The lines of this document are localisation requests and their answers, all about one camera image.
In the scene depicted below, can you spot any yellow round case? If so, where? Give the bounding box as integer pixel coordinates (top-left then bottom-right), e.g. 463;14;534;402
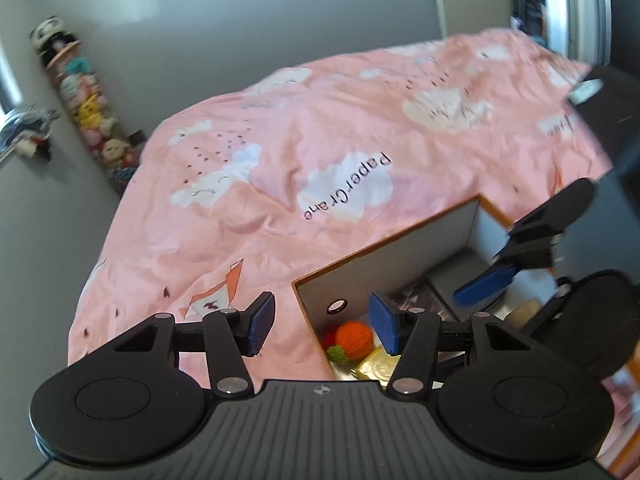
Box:
352;346;400;388

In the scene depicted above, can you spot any orange crochet fruit toy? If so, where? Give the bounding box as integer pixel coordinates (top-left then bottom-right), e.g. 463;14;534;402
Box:
320;321;374;365

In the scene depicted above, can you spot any dark grey booklet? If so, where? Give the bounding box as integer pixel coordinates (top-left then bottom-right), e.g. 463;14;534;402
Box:
426;248;506;322

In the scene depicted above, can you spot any orange white cardboard box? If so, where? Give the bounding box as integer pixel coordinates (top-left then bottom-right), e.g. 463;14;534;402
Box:
290;193;640;480

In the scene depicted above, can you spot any pink patterned duvet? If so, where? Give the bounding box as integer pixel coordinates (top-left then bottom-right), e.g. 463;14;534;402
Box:
67;28;610;382

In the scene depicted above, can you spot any hanging plush toy column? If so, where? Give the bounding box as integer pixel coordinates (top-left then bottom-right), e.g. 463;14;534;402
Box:
29;15;139;194

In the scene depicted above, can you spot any door handle with charm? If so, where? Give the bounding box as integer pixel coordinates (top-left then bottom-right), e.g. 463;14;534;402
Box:
1;105;61;162

